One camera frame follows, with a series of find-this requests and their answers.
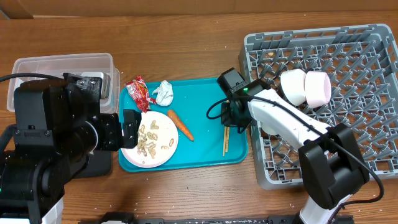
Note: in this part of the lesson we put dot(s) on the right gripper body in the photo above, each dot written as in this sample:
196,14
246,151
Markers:
232,117

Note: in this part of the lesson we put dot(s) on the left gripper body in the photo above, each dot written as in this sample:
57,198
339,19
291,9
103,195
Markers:
129,139

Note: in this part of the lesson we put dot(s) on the wooden chopstick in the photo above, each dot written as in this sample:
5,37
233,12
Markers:
227,139

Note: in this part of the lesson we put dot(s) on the pile of peanuts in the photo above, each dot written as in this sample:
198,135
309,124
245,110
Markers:
148,141

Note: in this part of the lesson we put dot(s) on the white plate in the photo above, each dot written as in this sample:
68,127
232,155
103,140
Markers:
167,131

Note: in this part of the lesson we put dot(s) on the red snack wrapper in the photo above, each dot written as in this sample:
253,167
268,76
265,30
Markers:
139,92

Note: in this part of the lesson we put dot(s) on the white tissue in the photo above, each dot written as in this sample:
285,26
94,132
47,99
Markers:
164,94

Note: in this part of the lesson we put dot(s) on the orange carrot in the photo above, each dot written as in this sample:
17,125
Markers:
179,124

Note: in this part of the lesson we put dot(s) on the pink-rimmed white bowl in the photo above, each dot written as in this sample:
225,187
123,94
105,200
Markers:
317,88

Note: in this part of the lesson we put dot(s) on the white cup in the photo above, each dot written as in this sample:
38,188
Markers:
267,129

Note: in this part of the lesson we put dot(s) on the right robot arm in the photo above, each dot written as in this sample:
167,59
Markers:
332,166

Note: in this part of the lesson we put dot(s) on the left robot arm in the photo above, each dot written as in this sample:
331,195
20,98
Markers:
58,124

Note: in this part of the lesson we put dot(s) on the teal plastic tray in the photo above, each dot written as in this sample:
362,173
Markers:
192,98

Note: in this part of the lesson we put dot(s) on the black plastic tray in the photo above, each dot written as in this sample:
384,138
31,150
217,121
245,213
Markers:
100,164

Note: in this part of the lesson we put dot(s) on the clear plastic bin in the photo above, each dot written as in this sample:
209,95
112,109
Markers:
78,64

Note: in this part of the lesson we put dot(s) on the grey plastic dish rack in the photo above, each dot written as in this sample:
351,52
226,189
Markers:
361,62

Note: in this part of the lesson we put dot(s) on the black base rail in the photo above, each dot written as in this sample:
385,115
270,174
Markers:
130,218

